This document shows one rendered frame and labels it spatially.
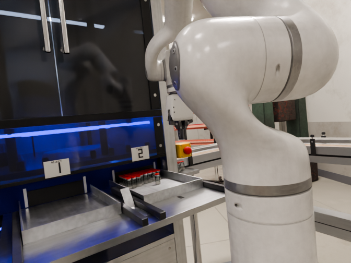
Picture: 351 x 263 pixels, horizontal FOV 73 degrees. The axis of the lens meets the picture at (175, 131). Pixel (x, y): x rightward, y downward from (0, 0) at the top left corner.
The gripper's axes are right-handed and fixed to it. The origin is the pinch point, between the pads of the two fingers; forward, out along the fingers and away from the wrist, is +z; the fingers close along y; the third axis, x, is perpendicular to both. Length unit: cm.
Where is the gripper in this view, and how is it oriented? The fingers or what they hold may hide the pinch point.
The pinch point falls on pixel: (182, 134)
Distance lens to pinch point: 90.3
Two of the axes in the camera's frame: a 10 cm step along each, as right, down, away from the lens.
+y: -8.2, 1.0, -5.7
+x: 5.7, -0.3, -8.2
